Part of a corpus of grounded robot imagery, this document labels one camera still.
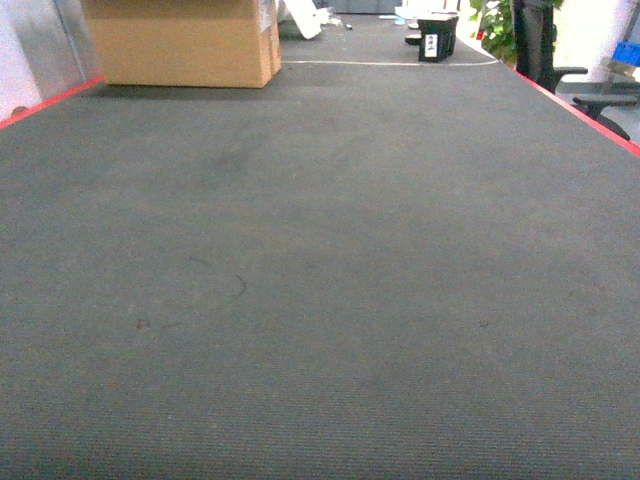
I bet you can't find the blue bin on far shelf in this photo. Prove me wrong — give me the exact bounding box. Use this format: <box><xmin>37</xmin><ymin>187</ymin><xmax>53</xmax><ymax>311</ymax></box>
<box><xmin>612</xmin><ymin>41</ymin><xmax>640</xmax><ymax>67</ymax></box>

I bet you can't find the white foam piece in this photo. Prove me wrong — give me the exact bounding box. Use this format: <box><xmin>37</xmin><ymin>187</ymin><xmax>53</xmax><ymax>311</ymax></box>
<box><xmin>283</xmin><ymin>0</ymin><xmax>322</xmax><ymax>40</ymax></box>

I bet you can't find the black box with white label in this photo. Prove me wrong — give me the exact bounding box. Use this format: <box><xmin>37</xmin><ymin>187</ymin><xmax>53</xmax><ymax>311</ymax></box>
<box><xmin>418</xmin><ymin>14</ymin><xmax>458</xmax><ymax>63</ymax></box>

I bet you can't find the large cardboard box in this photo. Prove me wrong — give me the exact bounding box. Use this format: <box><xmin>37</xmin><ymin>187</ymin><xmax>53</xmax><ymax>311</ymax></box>
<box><xmin>81</xmin><ymin>0</ymin><xmax>281</xmax><ymax>88</ymax></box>

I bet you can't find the green potted plant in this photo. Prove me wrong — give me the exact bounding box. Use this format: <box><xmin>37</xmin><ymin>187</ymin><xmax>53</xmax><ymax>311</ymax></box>
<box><xmin>469</xmin><ymin>0</ymin><xmax>517</xmax><ymax>67</ymax></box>

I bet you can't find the black office chair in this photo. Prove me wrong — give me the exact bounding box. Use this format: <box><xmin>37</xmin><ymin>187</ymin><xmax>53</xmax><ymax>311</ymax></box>
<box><xmin>510</xmin><ymin>1</ymin><xmax>639</xmax><ymax>141</ymax></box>

